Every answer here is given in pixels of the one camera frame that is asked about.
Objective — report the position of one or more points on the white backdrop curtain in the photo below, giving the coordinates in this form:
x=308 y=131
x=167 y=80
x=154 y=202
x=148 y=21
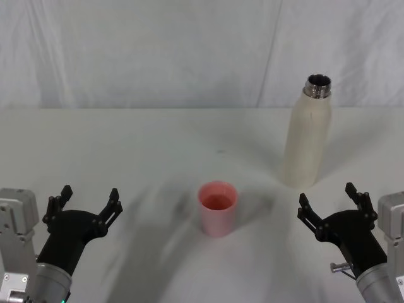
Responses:
x=142 y=53

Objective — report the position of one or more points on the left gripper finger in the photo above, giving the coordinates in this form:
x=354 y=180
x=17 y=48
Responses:
x=53 y=206
x=110 y=211

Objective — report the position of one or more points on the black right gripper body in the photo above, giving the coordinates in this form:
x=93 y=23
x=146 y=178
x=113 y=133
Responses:
x=353 y=233

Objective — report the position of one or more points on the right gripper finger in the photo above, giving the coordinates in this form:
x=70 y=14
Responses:
x=363 y=203
x=311 y=219

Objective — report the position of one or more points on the pink cup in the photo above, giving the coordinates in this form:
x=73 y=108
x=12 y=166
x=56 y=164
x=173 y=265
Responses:
x=217 y=221

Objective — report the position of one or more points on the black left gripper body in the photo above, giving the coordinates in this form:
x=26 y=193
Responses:
x=71 y=227

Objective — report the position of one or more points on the cream vacuum bottle steel neck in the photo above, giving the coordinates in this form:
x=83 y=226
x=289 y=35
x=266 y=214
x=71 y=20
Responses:
x=307 y=142

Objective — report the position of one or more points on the white table cloth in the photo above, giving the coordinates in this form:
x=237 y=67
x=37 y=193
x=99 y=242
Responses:
x=126 y=151

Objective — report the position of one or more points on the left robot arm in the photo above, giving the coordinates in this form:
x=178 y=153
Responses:
x=15 y=214

